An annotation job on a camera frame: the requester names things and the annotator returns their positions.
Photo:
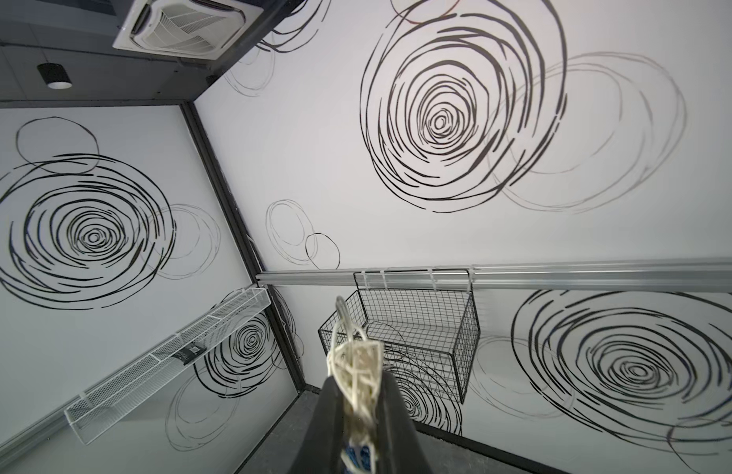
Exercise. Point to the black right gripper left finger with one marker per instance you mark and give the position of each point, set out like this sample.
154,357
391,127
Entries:
321,449

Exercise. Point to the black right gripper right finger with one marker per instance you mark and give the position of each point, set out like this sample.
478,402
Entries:
398,450

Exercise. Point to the string lights with rattan balls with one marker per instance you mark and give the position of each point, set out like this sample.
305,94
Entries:
355,362

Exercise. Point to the small black item in shelf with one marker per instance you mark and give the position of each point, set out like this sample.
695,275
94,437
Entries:
189,353

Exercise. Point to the ceiling air conditioner vent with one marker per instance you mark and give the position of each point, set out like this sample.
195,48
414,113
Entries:
201,30

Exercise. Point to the ceiling spot lamp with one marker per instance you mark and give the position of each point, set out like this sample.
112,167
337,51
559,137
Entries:
54,76

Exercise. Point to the black wire basket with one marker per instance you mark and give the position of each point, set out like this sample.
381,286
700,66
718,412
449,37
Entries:
427,320

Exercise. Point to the black corner frame post left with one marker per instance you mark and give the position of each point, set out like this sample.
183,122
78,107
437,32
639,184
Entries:
240,234

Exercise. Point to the white wire shelf basket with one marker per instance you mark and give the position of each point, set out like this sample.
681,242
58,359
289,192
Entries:
97,409

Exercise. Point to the aluminium wall rail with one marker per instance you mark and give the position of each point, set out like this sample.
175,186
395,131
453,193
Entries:
689,275

